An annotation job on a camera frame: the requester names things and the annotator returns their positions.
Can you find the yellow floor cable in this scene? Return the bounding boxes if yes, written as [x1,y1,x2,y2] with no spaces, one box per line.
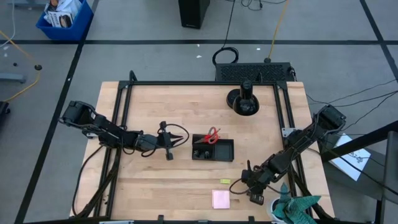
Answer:
[0,29,42,103]

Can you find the black cable bundle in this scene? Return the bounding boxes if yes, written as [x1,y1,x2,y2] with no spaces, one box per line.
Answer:
[229,0,287,11]

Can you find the thick black base cable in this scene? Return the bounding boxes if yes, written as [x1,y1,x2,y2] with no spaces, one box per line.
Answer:
[72,144,105,217]

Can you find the black mesh desk organizer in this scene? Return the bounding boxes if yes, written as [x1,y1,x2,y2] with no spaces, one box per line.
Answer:
[192,133,235,162]

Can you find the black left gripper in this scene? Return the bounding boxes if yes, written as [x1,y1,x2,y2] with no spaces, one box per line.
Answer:
[154,121,184,161]

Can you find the red handled scissors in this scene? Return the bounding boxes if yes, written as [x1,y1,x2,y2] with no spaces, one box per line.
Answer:
[194,126,221,146]

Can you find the white paper sheet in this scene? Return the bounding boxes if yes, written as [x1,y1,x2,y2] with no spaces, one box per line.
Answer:
[328,133,372,182]

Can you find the blue plastic bin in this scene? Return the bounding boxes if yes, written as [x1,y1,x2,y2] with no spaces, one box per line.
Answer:
[35,0,95,42]

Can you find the teal cloth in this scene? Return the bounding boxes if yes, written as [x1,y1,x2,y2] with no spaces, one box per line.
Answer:
[272,182,322,224]

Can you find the yellow power cable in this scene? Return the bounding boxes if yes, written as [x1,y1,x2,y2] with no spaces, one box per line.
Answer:
[267,0,290,60]

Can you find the black power cable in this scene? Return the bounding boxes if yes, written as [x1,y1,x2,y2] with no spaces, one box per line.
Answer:
[211,0,240,66]

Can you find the white plant pot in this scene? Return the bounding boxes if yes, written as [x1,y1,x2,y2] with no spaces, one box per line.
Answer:
[266,197,282,223]

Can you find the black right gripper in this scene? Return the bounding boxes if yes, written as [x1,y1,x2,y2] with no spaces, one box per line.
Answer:
[241,160,272,206]

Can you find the printed papers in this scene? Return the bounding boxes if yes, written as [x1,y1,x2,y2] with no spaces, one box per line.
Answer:
[43,0,82,29]

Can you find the pink sticky note pad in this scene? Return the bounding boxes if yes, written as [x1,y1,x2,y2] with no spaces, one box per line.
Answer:
[211,189,231,210]

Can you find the black round camera stand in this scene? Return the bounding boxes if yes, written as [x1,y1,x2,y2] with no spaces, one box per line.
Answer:
[226,80,260,117]

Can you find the thin black floor cable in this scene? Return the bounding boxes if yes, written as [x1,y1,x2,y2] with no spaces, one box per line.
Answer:
[306,79,398,106]
[310,91,398,108]

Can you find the black metal stand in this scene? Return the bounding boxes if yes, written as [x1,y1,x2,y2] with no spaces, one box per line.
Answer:
[320,120,398,224]

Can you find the black aluminium table frame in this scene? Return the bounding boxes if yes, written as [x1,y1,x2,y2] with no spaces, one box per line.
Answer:
[72,70,336,224]

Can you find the black perforated metal case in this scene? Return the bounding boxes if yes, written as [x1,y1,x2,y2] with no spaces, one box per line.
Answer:
[214,62,296,83]

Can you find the grey metal base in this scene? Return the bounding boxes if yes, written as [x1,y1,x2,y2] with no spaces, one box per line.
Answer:
[0,72,27,84]

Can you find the white floor cable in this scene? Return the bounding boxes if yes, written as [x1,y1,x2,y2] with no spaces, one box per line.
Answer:
[0,0,16,49]

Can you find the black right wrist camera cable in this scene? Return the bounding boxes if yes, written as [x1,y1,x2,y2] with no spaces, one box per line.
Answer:
[229,178,249,195]

